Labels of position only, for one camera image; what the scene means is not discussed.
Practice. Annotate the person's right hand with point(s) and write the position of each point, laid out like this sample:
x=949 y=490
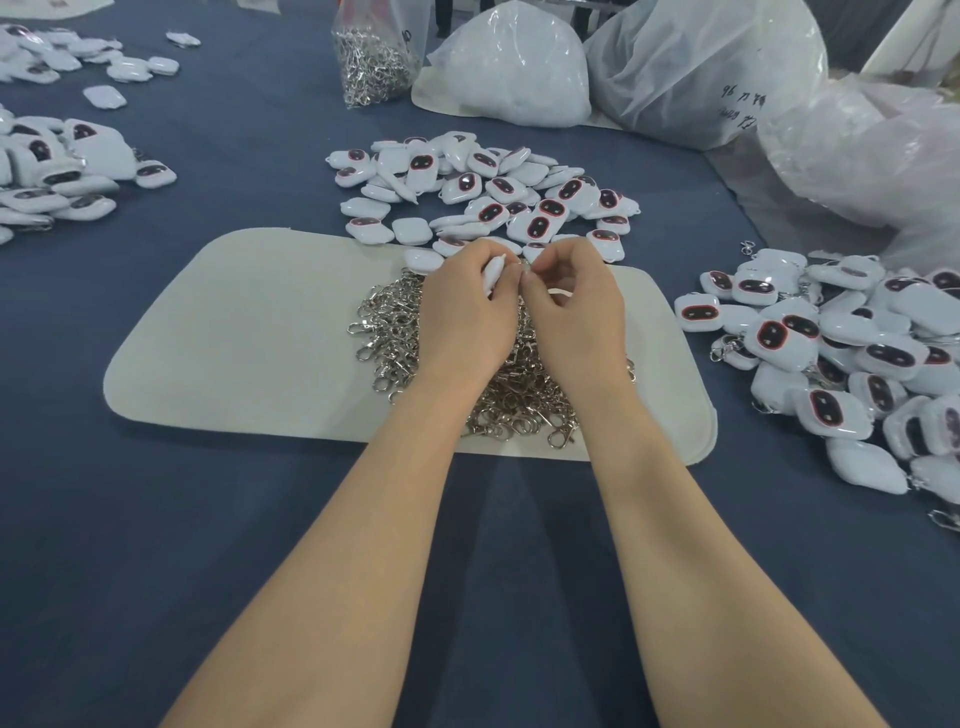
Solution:
x=582 y=323

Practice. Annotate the person's left hand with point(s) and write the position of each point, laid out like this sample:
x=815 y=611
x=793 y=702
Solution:
x=465 y=323

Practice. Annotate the white charm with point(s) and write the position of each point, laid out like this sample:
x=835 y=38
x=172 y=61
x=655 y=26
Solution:
x=492 y=270

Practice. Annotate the person's left forearm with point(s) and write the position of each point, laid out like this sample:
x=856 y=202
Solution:
x=342 y=578

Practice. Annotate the person's right forearm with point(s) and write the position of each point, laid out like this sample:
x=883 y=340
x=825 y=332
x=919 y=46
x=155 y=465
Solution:
x=717 y=578

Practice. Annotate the cream felt work mat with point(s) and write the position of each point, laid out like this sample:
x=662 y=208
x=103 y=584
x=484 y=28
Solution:
x=233 y=342

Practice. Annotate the round white plastic bag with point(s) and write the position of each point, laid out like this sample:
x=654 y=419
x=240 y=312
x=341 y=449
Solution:
x=506 y=63

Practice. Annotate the large translucent plastic bag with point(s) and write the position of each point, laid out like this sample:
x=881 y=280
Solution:
x=699 y=69

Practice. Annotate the crumpled clear plastic bag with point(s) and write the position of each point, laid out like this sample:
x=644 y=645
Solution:
x=882 y=144

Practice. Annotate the white plastic sheet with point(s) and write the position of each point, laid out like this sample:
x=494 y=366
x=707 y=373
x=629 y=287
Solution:
x=924 y=27

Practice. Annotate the flat white board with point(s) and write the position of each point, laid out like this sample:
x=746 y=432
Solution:
x=53 y=8

